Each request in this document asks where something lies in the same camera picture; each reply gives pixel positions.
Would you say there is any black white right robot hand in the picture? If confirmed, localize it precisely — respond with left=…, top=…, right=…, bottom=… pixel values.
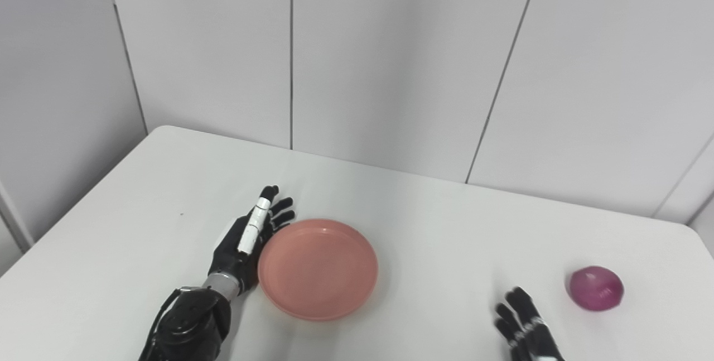
left=495, top=287, right=565, bottom=361

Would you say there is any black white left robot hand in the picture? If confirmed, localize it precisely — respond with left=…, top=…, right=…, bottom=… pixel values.
left=208, top=185, right=295, bottom=295

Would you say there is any purple red onion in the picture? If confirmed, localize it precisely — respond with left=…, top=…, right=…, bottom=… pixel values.
left=568, top=266, right=625, bottom=312

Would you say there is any pink round plate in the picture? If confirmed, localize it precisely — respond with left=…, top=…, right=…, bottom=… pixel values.
left=257, top=218, right=379, bottom=322

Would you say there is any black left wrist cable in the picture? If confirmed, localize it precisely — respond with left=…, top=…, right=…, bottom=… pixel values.
left=146, top=288, right=185, bottom=350

